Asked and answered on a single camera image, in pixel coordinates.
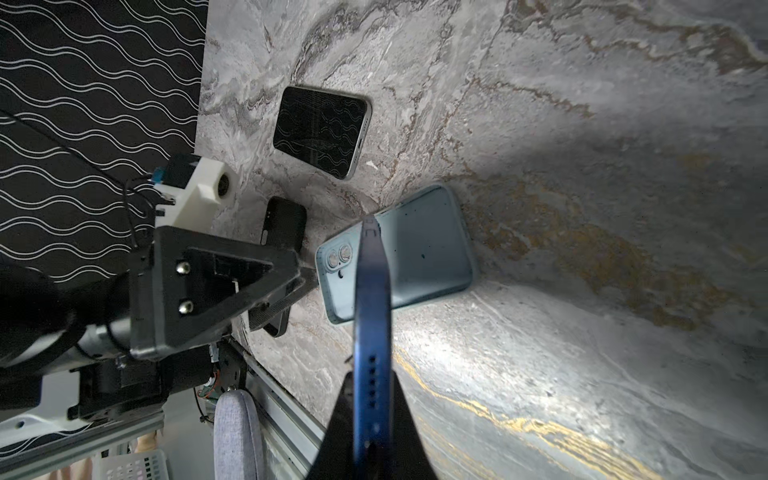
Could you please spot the light blue phone case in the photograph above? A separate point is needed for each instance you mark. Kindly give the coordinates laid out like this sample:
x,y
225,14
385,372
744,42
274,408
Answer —
x,y
427,246

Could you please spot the black phone case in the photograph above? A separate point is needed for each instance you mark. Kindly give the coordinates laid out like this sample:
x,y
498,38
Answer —
x,y
283,225

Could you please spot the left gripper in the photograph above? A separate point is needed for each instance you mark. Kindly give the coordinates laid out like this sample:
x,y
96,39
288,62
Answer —
x,y
186,286

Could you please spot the black phone upper left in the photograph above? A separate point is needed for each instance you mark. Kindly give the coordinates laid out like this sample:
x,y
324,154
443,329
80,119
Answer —
x,y
322,128

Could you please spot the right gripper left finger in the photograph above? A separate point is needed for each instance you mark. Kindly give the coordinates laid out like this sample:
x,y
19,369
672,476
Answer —
x,y
334,460

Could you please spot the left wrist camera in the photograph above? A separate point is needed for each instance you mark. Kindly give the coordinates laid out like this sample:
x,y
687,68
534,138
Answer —
x,y
193,190

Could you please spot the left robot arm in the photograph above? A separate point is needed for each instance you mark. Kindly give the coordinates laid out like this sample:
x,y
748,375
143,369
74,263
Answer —
x,y
120,347

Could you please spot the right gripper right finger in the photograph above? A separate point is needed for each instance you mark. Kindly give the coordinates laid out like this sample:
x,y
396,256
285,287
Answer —
x,y
409,459

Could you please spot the blue phone black screen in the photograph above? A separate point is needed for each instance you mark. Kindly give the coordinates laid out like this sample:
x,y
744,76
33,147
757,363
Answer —
x,y
372,358

